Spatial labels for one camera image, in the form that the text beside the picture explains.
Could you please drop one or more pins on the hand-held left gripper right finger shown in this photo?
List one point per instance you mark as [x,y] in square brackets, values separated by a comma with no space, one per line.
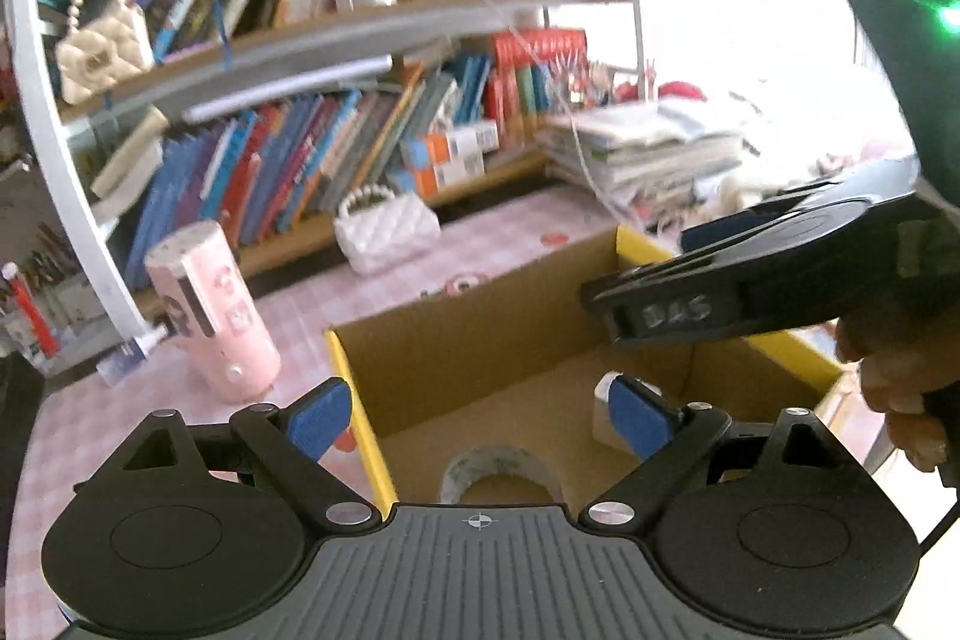
[637,421]

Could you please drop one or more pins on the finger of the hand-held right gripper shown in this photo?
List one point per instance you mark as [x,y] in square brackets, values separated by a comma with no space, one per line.
[667,306]
[727,227]

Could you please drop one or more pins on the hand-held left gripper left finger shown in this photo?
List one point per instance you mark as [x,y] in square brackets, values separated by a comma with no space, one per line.
[322,421]

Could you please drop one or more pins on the cardboard box with yellow edges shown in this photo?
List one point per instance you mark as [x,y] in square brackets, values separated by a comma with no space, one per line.
[517,355]

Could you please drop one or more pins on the person's right hand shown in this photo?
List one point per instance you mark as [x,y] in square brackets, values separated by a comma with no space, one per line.
[896,385]

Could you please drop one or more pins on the small white item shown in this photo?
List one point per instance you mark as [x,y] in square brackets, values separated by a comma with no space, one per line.
[604,411]

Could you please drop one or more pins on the stack of papers and magazines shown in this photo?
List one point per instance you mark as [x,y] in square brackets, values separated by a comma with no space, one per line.
[637,149]

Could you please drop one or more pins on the grey tape roll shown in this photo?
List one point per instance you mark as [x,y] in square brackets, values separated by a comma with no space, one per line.
[501,471]

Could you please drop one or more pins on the pink cylindrical humidifier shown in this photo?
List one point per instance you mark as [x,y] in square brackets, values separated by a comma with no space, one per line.
[214,317]

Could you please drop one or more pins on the small pink tape roll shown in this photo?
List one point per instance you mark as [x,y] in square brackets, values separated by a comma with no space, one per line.
[461,285]

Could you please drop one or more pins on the white quilted purse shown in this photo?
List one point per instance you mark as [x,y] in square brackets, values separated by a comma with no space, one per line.
[386,231]

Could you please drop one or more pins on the pink checkered tablecloth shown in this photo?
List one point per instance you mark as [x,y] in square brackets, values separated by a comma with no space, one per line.
[90,415]

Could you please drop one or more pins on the orange and white carton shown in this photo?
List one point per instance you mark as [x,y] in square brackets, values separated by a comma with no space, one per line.
[450,144]
[450,171]

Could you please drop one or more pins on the row of blue and red books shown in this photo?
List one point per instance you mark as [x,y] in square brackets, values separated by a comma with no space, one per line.
[300,160]

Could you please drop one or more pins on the red and white pen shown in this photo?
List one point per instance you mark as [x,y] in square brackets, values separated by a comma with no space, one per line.
[30,314]

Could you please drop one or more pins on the beige paperback book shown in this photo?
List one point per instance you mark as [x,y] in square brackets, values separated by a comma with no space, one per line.
[131,153]

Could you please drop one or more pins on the white bookshelf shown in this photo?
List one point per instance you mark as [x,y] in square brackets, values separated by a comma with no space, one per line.
[60,175]

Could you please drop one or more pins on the cream quilted purse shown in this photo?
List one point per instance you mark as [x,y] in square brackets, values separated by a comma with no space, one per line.
[105,51]

